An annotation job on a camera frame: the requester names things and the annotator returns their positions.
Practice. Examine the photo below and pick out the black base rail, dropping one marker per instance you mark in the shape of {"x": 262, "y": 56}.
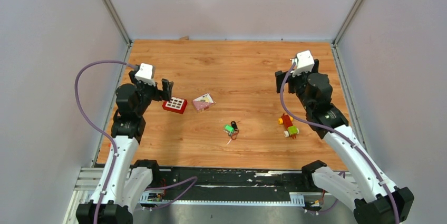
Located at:
{"x": 206, "y": 185}

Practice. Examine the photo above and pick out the red carabiner keyring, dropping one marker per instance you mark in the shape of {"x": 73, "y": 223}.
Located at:
{"x": 234, "y": 135}

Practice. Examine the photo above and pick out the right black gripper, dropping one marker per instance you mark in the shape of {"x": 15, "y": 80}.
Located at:
{"x": 290, "y": 79}

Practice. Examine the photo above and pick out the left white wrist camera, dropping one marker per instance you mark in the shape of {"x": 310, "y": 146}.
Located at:
{"x": 145, "y": 73}

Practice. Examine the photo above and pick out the red paint tray box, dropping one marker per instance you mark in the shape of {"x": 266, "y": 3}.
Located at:
{"x": 175, "y": 105}

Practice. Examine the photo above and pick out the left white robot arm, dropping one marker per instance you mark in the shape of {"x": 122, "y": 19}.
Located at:
{"x": 122, "y": 184}

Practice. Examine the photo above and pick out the colourful toy block car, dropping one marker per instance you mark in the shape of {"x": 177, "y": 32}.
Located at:
{"x": 290, "y": 130}

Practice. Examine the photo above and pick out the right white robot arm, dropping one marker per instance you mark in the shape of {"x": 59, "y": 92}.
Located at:
{"x": 373, "y": 197}

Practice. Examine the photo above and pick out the green tagged key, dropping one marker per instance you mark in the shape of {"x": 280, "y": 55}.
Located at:
{"x": 229, "y": 129}

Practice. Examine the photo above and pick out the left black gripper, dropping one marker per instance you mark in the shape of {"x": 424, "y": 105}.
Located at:
{"x": 165, "y": 95}

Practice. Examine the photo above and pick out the pink card box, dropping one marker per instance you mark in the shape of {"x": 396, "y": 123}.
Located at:
{"x": 203, "y": 102}

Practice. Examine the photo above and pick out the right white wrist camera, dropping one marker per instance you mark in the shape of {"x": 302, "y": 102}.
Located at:
{"x": 304, "y": 63}

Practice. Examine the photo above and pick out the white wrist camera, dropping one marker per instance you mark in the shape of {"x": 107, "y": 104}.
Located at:
{"x": 145, "y": 73}
{"x": 304, "y": 63}

